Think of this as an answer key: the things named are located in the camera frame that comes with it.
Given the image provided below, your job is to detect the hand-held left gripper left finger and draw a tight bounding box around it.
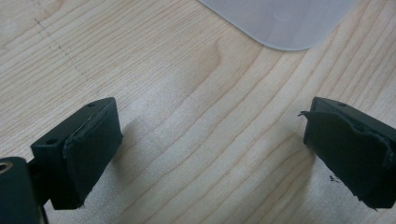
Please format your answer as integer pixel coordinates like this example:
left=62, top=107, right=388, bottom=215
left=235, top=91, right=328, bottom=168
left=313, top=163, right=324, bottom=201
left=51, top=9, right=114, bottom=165
left=30, top=97, right=123, bottom=210

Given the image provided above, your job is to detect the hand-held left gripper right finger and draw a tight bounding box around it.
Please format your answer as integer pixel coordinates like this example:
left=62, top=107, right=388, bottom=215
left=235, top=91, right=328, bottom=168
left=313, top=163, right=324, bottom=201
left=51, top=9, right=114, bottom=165
left=298, top=96, right=396, bottom=211

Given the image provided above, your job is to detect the clear plastic storage box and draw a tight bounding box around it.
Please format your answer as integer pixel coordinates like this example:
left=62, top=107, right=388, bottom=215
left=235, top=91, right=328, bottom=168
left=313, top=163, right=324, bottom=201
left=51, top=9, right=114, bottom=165
left=197, top=0, right=358, bottom=51

